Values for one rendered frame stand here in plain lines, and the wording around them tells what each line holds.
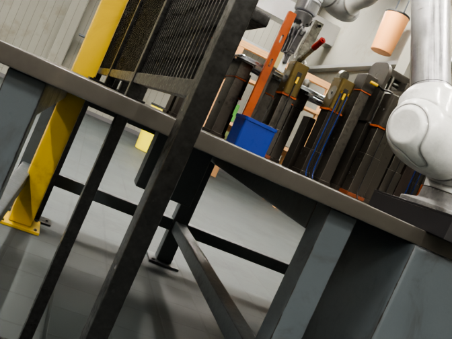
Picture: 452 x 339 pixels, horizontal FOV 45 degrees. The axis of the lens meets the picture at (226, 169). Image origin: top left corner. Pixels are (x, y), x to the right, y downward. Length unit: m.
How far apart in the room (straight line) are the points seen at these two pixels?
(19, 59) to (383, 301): 0.99
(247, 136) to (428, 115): 0.52
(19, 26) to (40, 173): 9.27
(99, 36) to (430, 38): 1.40
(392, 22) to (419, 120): 6.99
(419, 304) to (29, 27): 10.66
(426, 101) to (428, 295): 0.47
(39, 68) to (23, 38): 10.46
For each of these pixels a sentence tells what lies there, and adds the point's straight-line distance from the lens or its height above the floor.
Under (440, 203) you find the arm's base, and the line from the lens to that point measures 1.52.
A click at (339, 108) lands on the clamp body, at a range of 1.98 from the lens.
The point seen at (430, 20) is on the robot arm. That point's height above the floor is 1.20.
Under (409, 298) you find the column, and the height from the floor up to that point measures 0.53.
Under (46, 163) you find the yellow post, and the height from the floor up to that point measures 0.30.
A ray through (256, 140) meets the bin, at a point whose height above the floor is 0.74.
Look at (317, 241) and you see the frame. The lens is 1.33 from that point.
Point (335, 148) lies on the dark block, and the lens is 1.98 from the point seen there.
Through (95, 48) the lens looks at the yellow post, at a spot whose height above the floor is 0.82.
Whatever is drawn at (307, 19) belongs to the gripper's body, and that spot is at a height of 1.24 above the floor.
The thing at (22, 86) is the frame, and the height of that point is 0.63.
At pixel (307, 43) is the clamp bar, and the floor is 1.13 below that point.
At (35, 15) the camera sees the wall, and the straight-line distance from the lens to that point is 11.60.
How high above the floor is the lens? 0.71
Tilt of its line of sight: 3 degrees down
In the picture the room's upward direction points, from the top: 24 degrees clockwise
